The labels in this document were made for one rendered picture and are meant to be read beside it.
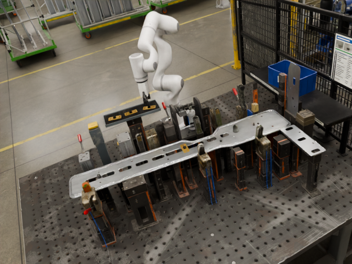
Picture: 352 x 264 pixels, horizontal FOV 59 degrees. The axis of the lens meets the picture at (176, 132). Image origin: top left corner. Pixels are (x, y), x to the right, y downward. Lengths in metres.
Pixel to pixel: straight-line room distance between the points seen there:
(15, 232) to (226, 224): 2.18
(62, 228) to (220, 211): 0.98
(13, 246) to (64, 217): 1.17
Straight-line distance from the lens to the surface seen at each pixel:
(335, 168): 2.20
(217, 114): 2.04
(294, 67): 1.98
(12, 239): 3.39
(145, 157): 1.90
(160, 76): 2.29
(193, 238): 1.82
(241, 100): 2.08
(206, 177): 1.80
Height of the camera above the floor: 2.15
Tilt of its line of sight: 34 degrees down
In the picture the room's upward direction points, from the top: 12 degrees counter-clockwise
